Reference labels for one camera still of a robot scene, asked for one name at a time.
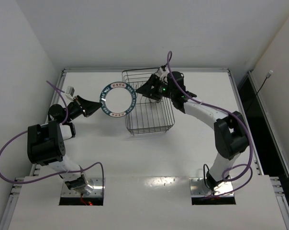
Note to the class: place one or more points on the wire dish rack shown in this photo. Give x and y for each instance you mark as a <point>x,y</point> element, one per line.
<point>148,116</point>

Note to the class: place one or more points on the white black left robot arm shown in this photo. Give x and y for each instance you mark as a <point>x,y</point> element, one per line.
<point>45,143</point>

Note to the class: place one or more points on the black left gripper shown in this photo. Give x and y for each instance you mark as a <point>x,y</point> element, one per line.
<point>81,107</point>

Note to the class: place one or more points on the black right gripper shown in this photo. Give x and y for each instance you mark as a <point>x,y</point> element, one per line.
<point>154,86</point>

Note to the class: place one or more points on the green rimmed white plate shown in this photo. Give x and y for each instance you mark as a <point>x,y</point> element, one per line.
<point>118,99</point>

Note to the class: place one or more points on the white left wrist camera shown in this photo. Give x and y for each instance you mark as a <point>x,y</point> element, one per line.
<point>69,93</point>

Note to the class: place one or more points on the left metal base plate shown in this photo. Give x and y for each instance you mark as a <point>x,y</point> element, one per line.
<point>93,189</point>

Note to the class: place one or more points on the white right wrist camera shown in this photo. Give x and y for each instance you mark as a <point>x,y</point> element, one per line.
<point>162,72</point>

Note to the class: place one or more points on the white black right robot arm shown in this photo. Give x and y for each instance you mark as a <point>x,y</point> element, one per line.
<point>204,101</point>

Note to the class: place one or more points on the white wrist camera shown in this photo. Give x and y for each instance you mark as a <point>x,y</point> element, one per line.
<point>162,72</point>
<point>69,93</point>

